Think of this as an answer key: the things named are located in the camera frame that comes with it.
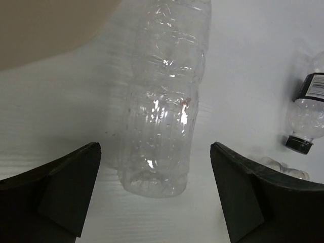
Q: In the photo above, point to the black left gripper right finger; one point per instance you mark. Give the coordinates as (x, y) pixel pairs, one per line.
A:
(262, 205)

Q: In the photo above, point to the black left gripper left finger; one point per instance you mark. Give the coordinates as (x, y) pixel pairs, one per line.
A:
(50, 203)

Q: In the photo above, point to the clear bottle black label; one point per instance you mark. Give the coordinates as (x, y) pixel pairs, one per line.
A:
(306, 116)

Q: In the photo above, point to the clear bottle white cap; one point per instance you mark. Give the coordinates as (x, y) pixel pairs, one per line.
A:
(156, 130)

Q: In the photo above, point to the clear bottle red label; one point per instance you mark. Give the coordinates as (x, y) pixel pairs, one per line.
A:
(283, 168)

